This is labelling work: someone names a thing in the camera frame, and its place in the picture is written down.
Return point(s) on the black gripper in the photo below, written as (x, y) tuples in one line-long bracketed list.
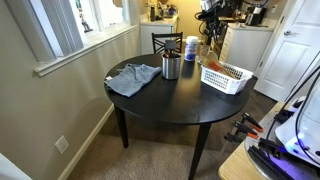
[(212, 25)]

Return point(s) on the large wooden spoon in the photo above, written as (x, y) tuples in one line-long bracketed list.
[(210, 60)]

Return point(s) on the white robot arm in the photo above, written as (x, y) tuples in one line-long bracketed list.
[(300, 133)]

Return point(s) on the silver utensil holder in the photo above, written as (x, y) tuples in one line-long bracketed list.
[(171, 68)]

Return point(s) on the clear drinking glass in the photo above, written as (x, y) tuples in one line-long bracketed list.
[(202, 55)]

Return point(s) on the white wipes canister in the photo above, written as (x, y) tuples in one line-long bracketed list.
[(191, 48)]

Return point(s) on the red silicone spatula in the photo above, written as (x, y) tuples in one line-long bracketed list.
[(214, 66)]

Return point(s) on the white drawer cabinet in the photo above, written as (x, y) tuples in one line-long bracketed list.
[(246, 46)]

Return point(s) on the slotted wooden turner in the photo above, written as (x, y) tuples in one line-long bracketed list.
[(228, 72)]

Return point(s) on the black spatula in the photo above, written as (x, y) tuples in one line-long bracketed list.
[(170, 45)]

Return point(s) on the white plastic basket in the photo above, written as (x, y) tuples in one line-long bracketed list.
[(223, 83)]

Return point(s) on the black coffee maker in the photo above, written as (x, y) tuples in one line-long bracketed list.
[(255, 15)]

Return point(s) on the black wooden chair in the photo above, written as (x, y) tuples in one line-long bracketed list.
[(158, 41)]

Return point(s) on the white kitchen counter cabinet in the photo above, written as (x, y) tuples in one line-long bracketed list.
[(150, 36)]

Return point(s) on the black round table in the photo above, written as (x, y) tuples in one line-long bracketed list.
[(173, 100)]

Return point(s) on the white panel door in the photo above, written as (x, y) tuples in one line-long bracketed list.
[(286, 60)]

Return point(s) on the blue-grey cloth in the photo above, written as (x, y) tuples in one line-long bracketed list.
[(131, 78)]

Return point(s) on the black orange bar clamp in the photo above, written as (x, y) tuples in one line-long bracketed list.
[(243, 130), (251, 120)]

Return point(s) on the light wooden robot table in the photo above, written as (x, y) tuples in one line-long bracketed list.
[(236, 163)]

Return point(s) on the white framed window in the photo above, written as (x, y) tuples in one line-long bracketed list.
[(60, 30)]

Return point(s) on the metal base plate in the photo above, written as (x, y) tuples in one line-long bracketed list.
[(256, 160)]

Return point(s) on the black aluminium rail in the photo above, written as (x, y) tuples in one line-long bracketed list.
[(266, 163)]

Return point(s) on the white wall outlet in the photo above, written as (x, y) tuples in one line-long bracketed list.
[(62, 144)]

